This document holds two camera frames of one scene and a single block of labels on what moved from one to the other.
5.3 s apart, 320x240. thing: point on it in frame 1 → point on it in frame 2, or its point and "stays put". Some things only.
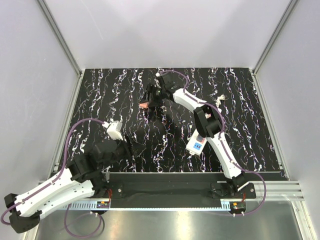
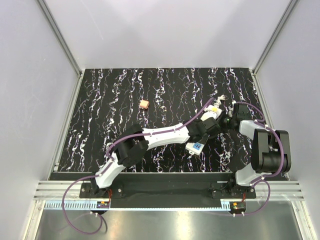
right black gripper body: x=157 y=95 → x=226 y=122
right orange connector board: x=240 y=205 stays put
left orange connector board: x=103 y=204 stays put
